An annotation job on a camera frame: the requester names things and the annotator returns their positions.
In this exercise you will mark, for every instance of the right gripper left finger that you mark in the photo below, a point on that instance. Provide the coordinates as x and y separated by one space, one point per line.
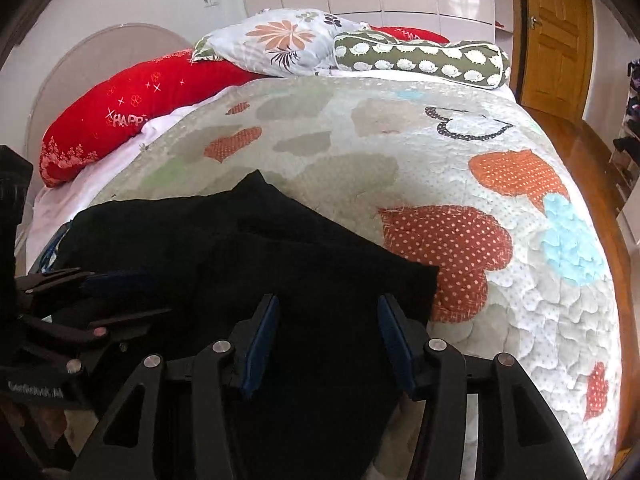
172 417

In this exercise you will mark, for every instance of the black pants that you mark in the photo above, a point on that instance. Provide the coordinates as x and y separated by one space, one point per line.
328 389

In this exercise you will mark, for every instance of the pink white blanket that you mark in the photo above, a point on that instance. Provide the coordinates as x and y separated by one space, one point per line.
55 206

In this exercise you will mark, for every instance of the red long pillow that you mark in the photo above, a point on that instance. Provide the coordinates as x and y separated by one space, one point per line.
116 109

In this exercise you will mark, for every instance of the patchwork heart quilt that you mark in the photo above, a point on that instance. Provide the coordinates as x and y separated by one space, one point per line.
438 173

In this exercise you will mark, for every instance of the rounded beige headboard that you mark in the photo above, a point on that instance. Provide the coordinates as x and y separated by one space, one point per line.
93 60

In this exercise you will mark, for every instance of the cluttered shelf unit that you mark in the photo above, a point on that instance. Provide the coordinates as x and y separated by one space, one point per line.
625 157

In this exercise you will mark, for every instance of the floral white pillow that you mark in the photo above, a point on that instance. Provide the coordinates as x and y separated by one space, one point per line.
278 42

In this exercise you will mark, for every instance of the olive sheep bolster pillow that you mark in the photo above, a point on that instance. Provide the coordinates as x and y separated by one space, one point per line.
479 64

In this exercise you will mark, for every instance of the wooden door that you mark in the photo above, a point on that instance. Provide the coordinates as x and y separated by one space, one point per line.
552 55

